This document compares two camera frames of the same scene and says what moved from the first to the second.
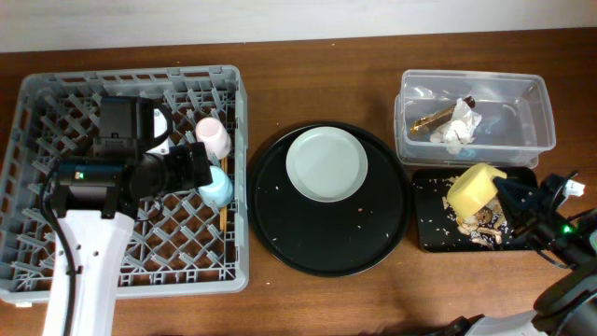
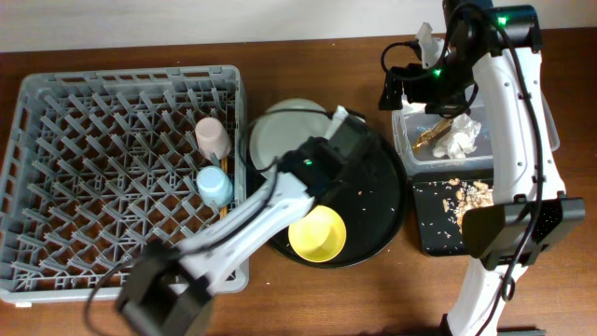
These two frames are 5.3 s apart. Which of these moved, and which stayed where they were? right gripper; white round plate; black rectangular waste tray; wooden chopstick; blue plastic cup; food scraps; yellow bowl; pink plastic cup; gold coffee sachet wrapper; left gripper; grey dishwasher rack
Moved: food scraps; white round plate; left gripper; yellow bowl; right gripper; gold coffee sachet wrapper
Stayed: wooden chopstick; pink plastic cup; blue plastic cup; black rectangular waste tray; grey dishwasher rack
